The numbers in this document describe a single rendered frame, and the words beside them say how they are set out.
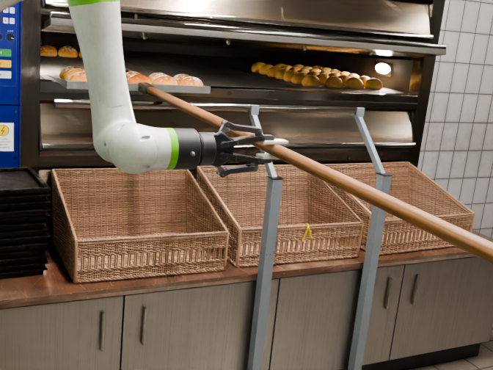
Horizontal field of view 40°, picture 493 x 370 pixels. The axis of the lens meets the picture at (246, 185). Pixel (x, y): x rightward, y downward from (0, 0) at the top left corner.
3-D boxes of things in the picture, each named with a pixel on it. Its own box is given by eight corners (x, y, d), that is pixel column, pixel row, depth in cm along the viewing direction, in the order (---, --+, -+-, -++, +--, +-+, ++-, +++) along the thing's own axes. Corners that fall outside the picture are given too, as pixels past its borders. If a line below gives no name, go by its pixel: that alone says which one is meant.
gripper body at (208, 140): (190, 127, 154) (226, 128, 158) (186, 163, 156) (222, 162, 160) (202, 133, 147) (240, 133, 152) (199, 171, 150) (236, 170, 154)
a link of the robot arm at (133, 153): (116, 179, 139) (117, 126, 137) (99, 168, 150) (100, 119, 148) (178, 178, 145) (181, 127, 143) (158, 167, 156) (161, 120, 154)
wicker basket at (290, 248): (189, 226, 289) (194, 164, 282) (302, 220, 314) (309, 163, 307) (235, 269, 247) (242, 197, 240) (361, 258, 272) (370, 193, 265)
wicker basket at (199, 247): (47, 236, 262) (48, 167, 255) (183, 228, 287) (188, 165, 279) (72, 285, 220) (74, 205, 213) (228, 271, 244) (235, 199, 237)
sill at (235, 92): (37, 89, 252) (37, 78, 251) (408, 101, 334) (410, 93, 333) (39, 92, 247) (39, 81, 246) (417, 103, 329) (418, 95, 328)
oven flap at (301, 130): (40, 150, 252) (38, 97, 254) (409, 147, 334) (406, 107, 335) (42, 149, 248) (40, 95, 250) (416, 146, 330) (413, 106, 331)
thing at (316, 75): (248, 70, 367) (249, 60, 365) (320, 74, 388) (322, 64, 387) (306, 87, 315) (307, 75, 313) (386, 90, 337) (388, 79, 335)
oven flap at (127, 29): (50, 25, 228) (39, 31, 246) (446, 54, 310) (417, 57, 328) (50, 17, 228) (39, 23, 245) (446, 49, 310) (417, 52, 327)
